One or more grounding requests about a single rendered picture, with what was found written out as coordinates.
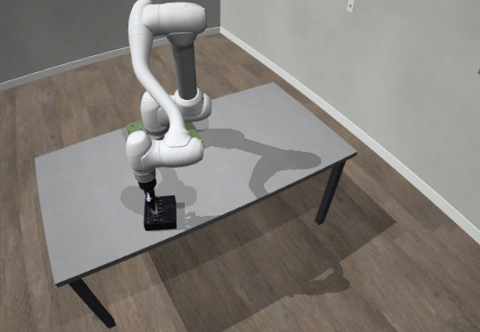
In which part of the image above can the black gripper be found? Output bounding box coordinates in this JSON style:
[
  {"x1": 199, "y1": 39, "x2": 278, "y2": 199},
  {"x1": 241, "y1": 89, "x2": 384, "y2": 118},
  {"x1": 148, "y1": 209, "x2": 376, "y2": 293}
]
[{"x1": 138, "y1": 178, "x2": 158, "y2": 214}]

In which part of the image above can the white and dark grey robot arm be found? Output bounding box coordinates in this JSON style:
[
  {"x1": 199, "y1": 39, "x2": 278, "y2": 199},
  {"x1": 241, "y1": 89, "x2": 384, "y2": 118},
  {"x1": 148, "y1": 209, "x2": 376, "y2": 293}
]
[{"x1": 126, "y1": 0, "x2": 211, "y2": 183}]

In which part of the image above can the black lighting desk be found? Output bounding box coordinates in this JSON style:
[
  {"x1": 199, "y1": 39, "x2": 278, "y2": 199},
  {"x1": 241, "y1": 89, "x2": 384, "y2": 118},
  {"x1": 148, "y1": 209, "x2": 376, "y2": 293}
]
[{"x1": 144, "y1": 195, "x2": 177, "y2": 231}]

